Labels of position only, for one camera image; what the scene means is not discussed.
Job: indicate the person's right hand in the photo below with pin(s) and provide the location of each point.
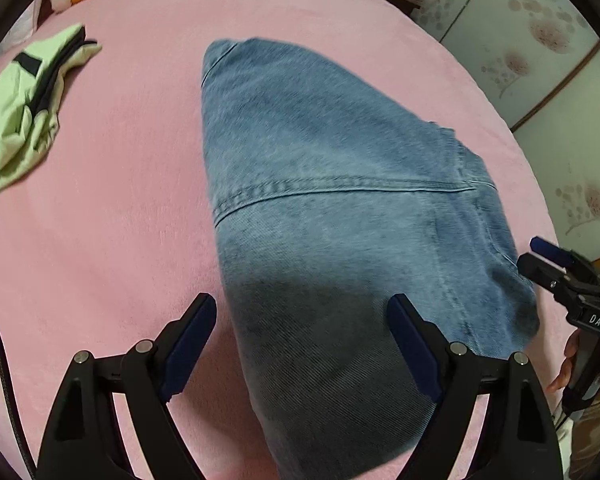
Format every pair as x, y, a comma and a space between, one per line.
565, 365

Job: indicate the person's beige trousers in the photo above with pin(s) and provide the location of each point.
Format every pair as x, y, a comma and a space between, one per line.
597, 440

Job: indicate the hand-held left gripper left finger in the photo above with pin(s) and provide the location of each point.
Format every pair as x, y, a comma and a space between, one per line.
187, 345

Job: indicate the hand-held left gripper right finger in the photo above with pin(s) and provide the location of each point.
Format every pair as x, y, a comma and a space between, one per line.
415, 345

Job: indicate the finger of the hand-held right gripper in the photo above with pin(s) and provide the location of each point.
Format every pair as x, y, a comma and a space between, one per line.
540, 270
550, 249

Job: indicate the light green jacket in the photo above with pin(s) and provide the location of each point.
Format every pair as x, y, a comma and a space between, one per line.
15, 110

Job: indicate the white floral wardrobe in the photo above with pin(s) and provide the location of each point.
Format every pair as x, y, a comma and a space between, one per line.
520, 35

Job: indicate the blue denim jeans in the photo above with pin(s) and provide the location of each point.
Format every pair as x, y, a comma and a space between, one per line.
330, 185

